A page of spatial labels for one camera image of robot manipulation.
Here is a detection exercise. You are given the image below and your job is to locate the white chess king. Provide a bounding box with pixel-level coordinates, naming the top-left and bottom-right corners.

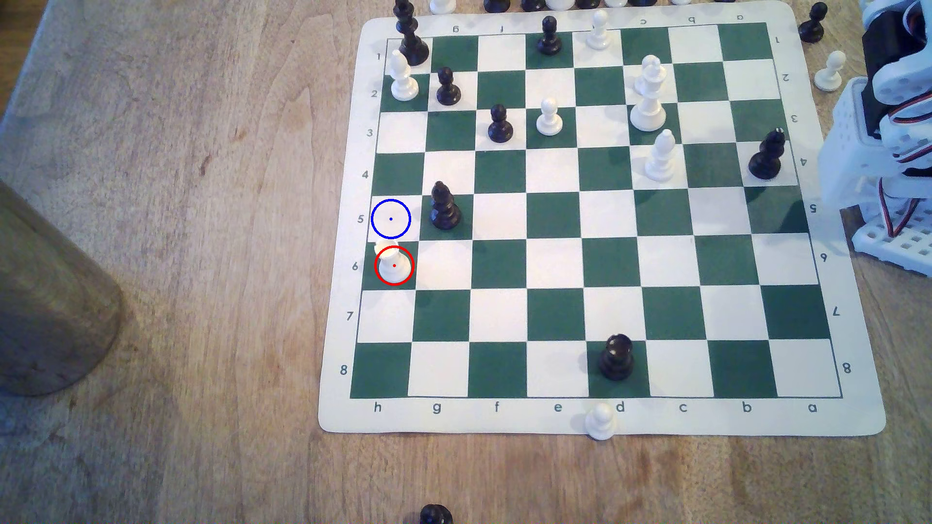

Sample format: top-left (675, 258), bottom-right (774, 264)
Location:
top-left (629, 54), bottom-right (668, 133)

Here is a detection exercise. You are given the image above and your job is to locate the red white black servo cable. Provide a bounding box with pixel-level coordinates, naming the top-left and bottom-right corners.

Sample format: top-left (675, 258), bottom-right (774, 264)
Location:
top-left (890, 91), bottom-right (932, 167)
top-left (877, 177), bottom-right (920, 239)

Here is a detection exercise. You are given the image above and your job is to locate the white chess bishop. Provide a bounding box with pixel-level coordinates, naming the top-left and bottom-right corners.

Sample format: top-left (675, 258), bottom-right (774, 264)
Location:
top-left (388, 49), bottom-right (420, 102)
top-left (644, 129), bottom-right (678, 183)

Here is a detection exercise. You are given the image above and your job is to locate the white chess pawn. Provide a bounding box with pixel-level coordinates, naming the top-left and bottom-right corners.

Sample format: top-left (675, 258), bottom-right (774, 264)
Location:
top-left (813, 49), bottom-right (848, 93)
top-left (376, 244), bottom-right (413, 285)
top-left (586, 9), bottom-right (613, 52)
top-left (536, 98), bottom-right (565, 138)
top-left (585, 402), bottom-right (617, 442)

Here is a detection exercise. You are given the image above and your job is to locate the black chess rook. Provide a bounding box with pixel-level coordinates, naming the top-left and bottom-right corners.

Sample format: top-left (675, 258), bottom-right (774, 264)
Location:
top-left (598, 333), bottom-right (635, 382)

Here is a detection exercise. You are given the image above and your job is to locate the green and white chess mat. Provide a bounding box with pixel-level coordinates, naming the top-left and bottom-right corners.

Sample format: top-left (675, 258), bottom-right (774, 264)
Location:
top-left (318, 0), bottom-right (887, 438)

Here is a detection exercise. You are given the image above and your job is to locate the black chess king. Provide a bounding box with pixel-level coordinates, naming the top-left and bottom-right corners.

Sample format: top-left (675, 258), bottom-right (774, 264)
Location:
top-left (393, 0), bottom-right (431, 67)

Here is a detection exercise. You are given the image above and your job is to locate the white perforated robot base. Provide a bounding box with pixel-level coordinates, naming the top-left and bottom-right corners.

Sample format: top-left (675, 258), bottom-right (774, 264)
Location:
top-left (849, 196), bottom-right (932, 278)

